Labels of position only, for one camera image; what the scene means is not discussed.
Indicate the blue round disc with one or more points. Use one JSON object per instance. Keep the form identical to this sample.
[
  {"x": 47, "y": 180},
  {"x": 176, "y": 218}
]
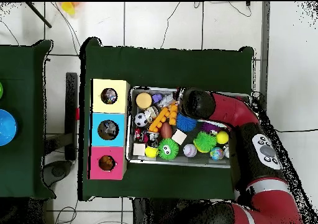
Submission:
[{"x": 6, "y": 127}]

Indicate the shallow clear mesh bin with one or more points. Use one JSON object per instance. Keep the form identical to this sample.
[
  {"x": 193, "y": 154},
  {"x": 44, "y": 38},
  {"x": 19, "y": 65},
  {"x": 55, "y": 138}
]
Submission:
[{"x": 136, "y": 159}]

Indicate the black rod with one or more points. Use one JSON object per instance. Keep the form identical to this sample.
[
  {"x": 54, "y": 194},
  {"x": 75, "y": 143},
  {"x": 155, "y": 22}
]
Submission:
[{"x": 39, "y": 14}]

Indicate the globe print ball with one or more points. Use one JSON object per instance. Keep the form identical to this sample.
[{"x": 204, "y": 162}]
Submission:
[{"x": 216, "y": 153}]

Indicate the multicolour cartoon print cloth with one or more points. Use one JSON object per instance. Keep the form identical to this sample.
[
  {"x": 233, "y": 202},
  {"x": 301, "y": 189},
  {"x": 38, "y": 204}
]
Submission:
[{"x": 109, "y": 96}]

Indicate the green cloth side table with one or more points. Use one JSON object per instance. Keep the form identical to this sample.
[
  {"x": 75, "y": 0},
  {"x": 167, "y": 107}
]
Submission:
[{"x": 30, "y": 120}]

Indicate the brown toy football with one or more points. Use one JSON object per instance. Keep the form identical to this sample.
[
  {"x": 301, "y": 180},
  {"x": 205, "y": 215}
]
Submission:
[{"x": 166, "y": 130}]

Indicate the yellow rubber duck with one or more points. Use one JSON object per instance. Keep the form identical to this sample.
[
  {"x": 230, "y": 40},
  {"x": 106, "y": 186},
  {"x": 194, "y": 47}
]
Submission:
[{"x": 107, "y": 163}]

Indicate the black white toy soccer ball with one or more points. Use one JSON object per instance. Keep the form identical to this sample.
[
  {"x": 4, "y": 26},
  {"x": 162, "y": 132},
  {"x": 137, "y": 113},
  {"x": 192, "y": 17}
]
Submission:
[{"x": 141, "y": 120}]

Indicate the blue spiky ball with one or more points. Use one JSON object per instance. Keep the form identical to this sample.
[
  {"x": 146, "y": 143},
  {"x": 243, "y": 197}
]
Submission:
[{"x": 186, "y": 123}]

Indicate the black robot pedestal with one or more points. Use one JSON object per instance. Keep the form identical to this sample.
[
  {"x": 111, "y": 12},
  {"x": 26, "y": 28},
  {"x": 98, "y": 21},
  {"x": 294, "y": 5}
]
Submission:
[{"x": 159, "y": 214}]

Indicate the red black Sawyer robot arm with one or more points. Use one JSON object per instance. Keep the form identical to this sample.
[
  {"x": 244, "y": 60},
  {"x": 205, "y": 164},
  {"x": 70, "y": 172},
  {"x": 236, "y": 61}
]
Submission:
[{"x": 233, "y": 110}]

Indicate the yellow ball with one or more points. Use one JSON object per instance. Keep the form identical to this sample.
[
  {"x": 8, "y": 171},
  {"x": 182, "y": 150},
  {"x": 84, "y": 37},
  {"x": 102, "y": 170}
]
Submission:
[
  {"x": 151, "y": 152},
  {"x": 222, "y": 137}
]

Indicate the yellow floor object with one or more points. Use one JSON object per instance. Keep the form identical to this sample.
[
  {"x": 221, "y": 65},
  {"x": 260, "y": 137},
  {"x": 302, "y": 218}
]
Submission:
[{"x": 68, "y": 8}]

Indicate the small wooden cube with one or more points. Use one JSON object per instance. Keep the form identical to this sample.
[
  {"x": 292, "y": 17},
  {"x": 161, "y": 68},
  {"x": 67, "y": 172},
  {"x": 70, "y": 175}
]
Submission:
[
  {"x": 179, "y": 136},
  {"x": 139, "y": 149}
]

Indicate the white toy baseball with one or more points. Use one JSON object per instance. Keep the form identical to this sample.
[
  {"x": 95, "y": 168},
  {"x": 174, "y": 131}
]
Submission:
[{"x": 190, "y": 150}]

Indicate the grey metal beam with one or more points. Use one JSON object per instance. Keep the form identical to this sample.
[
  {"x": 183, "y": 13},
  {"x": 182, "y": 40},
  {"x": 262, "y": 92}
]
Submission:
[{"x": 263, "y": 60}]

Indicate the peach orange ball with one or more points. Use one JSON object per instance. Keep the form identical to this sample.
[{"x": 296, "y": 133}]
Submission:
[{"x": 143, "y": 101}]

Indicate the large light green spiky ball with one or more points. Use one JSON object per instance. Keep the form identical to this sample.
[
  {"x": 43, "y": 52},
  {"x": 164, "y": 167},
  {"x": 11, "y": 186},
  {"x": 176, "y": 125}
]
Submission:
[{"x": 204, "y": 141}]

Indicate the orange plastic toy brick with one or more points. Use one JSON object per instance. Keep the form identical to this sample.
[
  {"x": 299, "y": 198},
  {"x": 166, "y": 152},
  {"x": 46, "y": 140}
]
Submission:
[{"x": 163, "y": 118}]

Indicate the wooden box with three holes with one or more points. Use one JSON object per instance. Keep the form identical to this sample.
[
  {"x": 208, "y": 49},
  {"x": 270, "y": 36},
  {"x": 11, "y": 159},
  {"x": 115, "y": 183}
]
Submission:
[{"x": 99, "y": 115}]

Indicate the black chair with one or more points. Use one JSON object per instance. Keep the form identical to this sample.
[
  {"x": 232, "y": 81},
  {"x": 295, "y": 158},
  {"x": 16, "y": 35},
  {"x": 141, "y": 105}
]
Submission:
[{"x": 72, "y": 134}]

